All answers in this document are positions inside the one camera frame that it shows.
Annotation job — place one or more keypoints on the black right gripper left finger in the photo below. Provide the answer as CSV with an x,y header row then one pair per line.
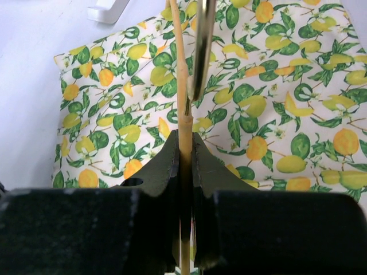
x,y
131,228

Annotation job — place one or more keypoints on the lemon print skirt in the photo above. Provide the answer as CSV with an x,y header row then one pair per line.
x,y
284,106

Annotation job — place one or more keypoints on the yellow hanger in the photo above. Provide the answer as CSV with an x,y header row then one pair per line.
x,y
190,89

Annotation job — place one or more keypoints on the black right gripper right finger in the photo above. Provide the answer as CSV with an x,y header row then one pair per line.
x,y
242,230

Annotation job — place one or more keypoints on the white metal clothes rack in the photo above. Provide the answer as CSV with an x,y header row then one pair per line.
x,y
106,11

